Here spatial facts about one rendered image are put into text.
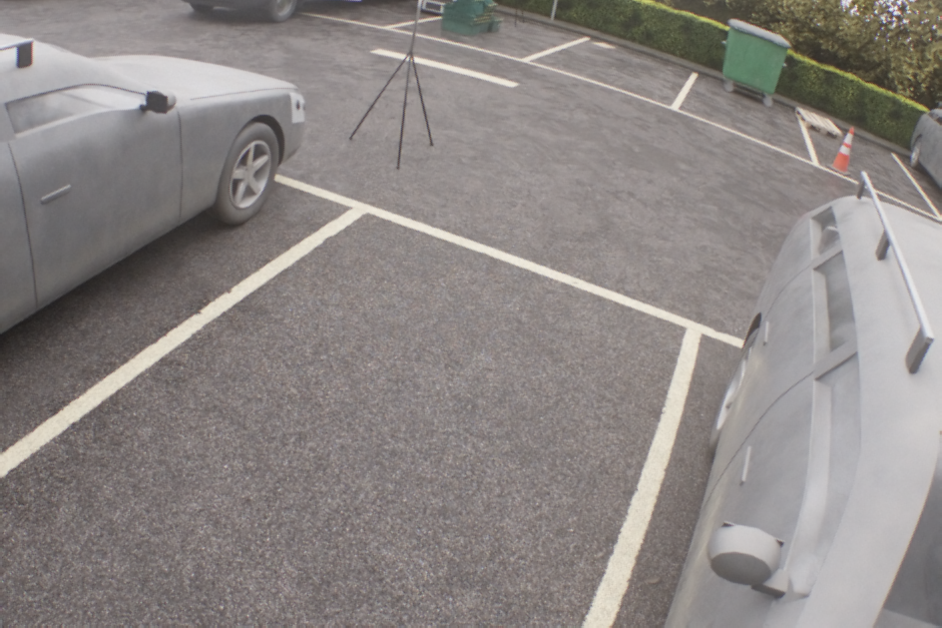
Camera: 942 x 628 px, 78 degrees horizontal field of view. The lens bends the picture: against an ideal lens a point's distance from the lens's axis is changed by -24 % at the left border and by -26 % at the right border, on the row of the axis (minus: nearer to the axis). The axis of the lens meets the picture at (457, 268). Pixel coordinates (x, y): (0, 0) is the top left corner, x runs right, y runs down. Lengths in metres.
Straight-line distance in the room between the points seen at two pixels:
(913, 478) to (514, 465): 1.97
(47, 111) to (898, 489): 3.42
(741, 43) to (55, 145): 12.13
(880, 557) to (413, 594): 1.64
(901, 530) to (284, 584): 1.96
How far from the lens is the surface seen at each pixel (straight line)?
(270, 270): 4.22
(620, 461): 3.37
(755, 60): 13.72
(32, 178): 3.22
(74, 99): 3.46
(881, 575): 1.63
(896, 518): 1.69
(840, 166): 10.76
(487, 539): 2.84
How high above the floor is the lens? 2.12
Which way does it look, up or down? 28 degrees down
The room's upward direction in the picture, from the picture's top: 11 degrees clockwise
